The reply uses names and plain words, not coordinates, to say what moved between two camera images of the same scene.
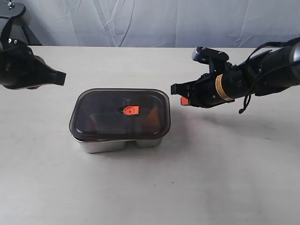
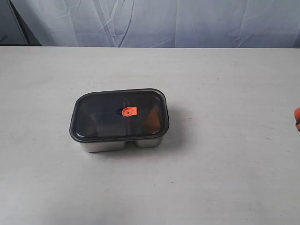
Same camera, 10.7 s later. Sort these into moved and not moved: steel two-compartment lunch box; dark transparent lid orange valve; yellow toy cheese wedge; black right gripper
Moved: black right gripper
Not moved: dark transparent lid orange valve; steel two-compartment lunch box; yellow toy cheese wedge
